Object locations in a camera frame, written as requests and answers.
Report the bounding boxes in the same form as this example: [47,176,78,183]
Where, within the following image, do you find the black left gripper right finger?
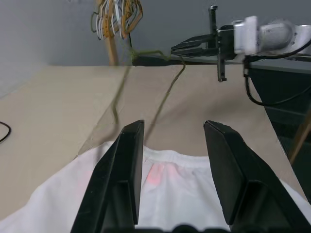
[203,119,311,233]

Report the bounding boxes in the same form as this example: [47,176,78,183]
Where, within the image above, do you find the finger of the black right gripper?
[171,47,210,58]
[172,33,210,51]

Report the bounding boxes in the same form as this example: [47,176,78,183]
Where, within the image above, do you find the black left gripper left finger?
[70,120,146,233]

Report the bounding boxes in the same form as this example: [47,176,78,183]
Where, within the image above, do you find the white shorts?
[0,140,311,233]

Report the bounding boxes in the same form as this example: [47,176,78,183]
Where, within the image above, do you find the slanted wooden leg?
[288,116,311,164]

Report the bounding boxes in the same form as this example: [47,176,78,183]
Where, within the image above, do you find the wooden rack pole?
[104,35,120,66]

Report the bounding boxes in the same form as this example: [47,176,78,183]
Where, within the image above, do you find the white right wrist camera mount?
[232,16,259,55]

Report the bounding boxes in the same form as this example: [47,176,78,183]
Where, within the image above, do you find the olive green wire hanger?
[101,47,187,143]

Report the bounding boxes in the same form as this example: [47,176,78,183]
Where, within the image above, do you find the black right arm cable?
[243,40,311,106]

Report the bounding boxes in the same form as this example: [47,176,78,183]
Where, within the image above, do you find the bundle of hanging wire hangers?
[91,0,144,41]

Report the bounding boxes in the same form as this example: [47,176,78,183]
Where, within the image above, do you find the thin black cable loop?
[0,121,12,144]

